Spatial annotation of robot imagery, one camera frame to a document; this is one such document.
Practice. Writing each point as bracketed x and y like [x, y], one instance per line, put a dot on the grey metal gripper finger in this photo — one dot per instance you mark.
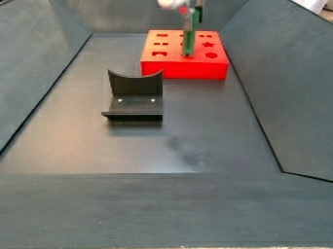
[188, 12]
[200, 9]

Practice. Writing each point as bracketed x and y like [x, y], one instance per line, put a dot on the black curved plastic stand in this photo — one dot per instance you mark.
[137, 96]

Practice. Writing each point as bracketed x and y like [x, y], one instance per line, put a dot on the green three prong peg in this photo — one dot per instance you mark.
[189, 52]

